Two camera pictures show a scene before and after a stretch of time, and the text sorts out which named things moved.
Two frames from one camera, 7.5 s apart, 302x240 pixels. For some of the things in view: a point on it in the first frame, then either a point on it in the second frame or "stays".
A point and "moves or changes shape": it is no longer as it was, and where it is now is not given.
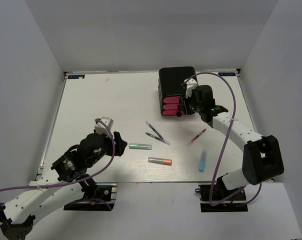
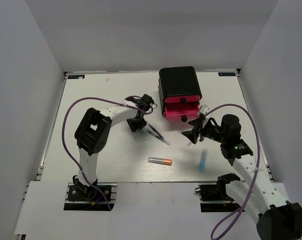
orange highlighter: x=165 y=161 stays
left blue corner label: x=75 y=76 stays
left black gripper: x=121 y=144 to x=140 y=125
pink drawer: x=170 y=106 moves or changes shape
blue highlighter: x=203 y=159 stays
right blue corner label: x=226 y=73 stays
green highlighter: x=140 y=146 to x=143 y=136
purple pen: x=154 y=130 stays
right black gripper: x=194 y=94 to x=193 y=134
